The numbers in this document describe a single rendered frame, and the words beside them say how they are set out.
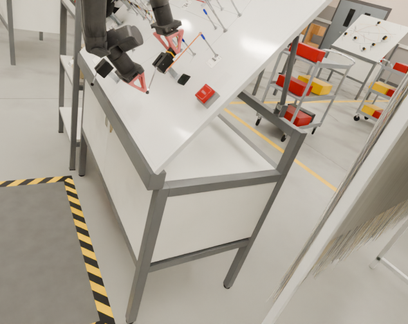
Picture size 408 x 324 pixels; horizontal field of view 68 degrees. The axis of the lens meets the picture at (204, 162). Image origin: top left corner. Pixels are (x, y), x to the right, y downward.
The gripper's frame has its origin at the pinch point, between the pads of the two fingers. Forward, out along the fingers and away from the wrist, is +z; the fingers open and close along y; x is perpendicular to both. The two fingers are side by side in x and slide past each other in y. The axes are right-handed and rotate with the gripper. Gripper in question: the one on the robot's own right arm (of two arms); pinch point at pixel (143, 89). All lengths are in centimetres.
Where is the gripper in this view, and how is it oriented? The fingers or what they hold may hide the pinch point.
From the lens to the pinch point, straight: 108.6
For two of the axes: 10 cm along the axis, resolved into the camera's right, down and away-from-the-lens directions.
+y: -5.9, -4.2, 6.9
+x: -6.9, 7.1, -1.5
